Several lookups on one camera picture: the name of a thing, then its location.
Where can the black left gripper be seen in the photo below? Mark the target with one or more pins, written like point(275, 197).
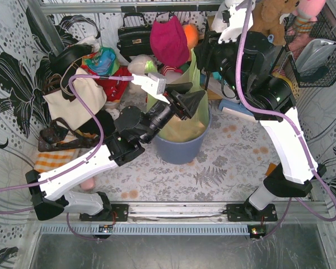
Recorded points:
point(180, 103)

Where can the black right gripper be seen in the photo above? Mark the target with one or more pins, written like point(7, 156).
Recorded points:
point(202, 56)

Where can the green trash bag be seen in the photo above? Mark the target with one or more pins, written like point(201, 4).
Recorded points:
point(192, 74)

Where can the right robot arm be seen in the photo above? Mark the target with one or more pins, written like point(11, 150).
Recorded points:
point(292, 176)

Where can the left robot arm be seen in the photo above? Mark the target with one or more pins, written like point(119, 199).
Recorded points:
point(51, 192)

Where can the magenta hanging cloth bag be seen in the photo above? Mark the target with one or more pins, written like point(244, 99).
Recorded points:
point(168, 42)

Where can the blue trash bin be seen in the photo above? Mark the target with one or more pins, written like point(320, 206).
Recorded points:
point(178, 153)

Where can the cream canvas tote bag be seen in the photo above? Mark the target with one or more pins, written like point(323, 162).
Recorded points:
point(71, 110)

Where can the brown patterned bag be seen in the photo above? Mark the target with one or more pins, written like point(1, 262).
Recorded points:
point(59, 136)

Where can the white round plush pink hands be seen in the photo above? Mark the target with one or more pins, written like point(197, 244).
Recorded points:
point(171, 73)

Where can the orange plush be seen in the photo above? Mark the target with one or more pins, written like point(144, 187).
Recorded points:
point(192, 37)

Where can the white grey dog plush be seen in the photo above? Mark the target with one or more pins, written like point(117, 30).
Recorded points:
point(218, 25)

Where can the white fluffy plush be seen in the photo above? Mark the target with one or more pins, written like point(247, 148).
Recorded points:
point(140, 65)

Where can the brown teddy bear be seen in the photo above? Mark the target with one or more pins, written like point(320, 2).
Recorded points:
point(268, 16)

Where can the yellow duck plush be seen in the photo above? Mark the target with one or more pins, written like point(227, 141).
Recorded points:
point(279, 73)

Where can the red cloth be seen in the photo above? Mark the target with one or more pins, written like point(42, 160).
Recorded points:
point(113, 89)

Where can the black handbag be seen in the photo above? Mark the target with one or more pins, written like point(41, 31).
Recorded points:
point(135, 40)

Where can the black cloth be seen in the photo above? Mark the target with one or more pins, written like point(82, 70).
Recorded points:
point(106, 121)

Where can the silver pouch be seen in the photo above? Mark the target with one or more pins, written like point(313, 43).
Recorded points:
point(315, 54)

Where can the pink plush doll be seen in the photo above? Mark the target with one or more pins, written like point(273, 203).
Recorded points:
point(306, 14)

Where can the purple orange sock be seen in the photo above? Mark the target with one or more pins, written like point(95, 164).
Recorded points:
point(270, 169)

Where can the pink foam roll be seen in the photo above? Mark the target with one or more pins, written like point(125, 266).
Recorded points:
point(88, 184)

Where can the orange white striped cloth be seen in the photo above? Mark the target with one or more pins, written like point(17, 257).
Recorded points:
point(47, 161)

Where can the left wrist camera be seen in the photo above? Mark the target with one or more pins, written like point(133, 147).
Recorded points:
point(154, 84)

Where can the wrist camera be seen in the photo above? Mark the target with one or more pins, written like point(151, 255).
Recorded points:
point(234, 18)
point(154, 84)

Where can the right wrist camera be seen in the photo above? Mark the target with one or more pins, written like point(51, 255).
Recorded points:
point(234, 18)

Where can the black wire basket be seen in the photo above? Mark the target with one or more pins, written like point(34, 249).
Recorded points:
point(323, 76)

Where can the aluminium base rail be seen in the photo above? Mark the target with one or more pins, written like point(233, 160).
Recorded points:
point(154, 218)

